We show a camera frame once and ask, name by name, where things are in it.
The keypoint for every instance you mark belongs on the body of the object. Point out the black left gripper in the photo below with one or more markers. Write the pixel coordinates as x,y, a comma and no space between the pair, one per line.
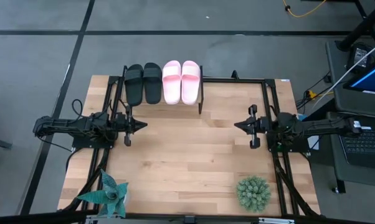
123,124

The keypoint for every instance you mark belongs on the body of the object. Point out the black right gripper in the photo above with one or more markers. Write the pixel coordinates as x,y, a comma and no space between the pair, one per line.
260,126

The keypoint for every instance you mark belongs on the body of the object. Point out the black slide sandal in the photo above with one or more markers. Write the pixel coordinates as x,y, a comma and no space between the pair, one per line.
134,85
152,84

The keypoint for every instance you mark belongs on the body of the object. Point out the pink slide sandal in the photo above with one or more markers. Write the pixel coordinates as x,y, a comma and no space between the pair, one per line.
190,82
172,82

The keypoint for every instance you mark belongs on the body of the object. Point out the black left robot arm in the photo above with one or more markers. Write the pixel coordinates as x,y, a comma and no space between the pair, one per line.
66,126

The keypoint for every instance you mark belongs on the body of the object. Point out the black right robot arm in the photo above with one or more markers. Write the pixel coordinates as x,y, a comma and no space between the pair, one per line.
324,126

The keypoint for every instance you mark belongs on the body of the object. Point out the round green potted succulent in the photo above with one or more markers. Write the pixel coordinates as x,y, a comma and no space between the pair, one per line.
253,193

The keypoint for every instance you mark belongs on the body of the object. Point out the yellow plug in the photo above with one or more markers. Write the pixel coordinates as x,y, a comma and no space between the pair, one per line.
312,94

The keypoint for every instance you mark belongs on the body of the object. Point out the teal spiky artificial plant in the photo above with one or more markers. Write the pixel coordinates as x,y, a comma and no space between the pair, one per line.
111,196

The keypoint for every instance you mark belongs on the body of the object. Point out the black laptop keyboard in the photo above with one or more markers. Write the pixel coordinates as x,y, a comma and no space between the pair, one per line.
365,149

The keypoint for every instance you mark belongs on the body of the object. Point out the black power adapter with label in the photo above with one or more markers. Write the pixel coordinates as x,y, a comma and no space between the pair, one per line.
355,54

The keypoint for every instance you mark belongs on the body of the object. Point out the dark monitor with blue streak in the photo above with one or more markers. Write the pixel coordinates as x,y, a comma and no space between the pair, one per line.
371,79

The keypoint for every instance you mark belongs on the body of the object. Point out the black stand leg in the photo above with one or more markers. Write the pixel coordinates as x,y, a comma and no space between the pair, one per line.
362,28

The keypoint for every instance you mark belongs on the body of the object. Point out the black aluminium table frame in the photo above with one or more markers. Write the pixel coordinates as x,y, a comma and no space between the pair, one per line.
237,80

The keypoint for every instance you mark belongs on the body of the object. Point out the wooden shelf with black frame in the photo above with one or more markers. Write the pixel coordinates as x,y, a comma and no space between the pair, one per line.
201,99

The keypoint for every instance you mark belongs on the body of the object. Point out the silver metal bracket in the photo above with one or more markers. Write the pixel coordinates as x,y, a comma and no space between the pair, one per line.
276,221

